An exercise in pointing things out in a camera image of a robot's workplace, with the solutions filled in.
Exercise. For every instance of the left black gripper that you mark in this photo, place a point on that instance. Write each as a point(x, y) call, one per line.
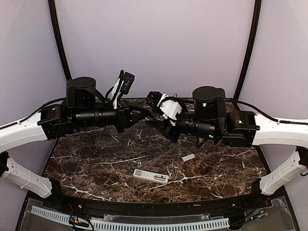
point(125, 119)

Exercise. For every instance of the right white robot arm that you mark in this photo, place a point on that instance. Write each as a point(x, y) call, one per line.
point(211, 121)

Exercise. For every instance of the grey battery cover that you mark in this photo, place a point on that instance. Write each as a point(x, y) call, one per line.
point(188, 157)

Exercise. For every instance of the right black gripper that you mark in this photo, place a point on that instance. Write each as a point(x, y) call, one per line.
point(163, 126)

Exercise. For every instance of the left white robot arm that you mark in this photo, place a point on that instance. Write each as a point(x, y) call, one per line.
point(83, 107)

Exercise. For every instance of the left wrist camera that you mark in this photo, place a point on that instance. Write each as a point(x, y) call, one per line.
point(120, 88)

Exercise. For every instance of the white cable duct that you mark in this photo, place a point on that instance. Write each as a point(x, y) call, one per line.
point(96, 224)

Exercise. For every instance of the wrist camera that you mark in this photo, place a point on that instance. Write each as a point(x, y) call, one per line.
point(167, 106)
point(120, 88)

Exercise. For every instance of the right black frame post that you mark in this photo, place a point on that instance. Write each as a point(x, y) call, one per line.
point(249, 49)

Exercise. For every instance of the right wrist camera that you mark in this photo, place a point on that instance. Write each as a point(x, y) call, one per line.
point(167, 106)

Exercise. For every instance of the black frame post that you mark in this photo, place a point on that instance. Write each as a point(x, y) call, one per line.
point(58, 39)
point(249, 49)

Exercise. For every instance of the white remote control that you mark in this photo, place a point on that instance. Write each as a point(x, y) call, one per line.
point(150, 176)

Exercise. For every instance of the left black frame post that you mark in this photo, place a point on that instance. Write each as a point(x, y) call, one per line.
point(58, 39)

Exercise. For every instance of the black front rail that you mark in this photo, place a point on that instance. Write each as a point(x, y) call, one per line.
point(234, 206)

